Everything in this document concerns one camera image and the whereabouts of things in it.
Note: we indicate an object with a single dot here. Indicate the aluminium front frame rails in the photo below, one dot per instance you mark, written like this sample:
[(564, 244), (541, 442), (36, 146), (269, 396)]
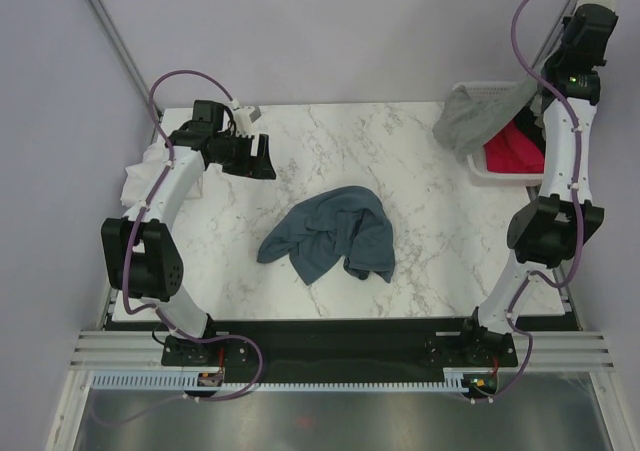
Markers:
[(565, 351)]

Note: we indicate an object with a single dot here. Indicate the aluminium frame rail right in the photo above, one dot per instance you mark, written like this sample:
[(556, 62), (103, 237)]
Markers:
[(553, 36)]

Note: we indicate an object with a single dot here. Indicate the grey t shirt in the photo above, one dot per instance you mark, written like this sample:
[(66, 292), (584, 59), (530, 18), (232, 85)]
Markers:
[(474, 112)]

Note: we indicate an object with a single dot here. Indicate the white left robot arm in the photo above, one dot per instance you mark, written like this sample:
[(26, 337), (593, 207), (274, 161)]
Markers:
[(142, 259)]

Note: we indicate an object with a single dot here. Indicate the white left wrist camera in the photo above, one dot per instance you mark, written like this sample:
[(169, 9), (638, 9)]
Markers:
[(244, 116)]

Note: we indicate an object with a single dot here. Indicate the teal blue polo shirt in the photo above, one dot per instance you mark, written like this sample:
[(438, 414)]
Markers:
[(346, 224)]

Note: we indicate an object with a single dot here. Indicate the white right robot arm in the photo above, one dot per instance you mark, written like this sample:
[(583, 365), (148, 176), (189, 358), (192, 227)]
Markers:
[(554, 227)]

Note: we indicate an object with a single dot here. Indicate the white folded t shirt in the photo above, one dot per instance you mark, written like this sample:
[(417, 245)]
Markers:
[(162, 183)]

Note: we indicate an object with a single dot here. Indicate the red t shirt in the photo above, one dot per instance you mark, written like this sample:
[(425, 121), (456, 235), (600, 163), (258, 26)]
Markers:
[(512, 152)]

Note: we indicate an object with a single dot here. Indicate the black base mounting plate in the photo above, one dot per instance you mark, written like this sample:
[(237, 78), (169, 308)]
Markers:
[(344, 352)]

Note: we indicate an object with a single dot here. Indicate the black t shirt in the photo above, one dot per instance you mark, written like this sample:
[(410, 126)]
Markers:
[(526, 122)]

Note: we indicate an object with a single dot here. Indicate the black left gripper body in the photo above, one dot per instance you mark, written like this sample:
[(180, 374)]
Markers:
[(231, 153)]

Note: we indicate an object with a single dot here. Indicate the aluminium frame rail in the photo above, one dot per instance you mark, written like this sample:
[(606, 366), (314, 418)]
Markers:
[(118, 45), (553, 36)]

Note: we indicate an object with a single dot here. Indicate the aluminium frame rail left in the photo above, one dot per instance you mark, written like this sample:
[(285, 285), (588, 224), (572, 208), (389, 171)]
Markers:
[(118, 45)]

